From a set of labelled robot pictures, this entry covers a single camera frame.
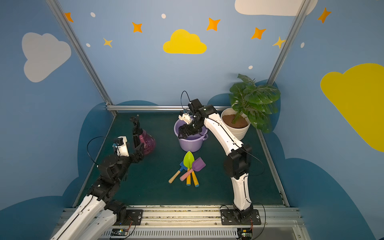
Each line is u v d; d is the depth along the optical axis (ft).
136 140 2.62
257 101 2.40
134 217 2.42
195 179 2.81
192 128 2.36
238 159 1.66
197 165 3.05
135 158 2.18
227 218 2.44
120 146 2.02
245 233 2.35
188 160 3.05
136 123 2.68
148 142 3.17
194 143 3.18
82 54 2.80
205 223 2.45
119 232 2.35
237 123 3.22
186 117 2.56
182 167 2.99
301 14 2.35
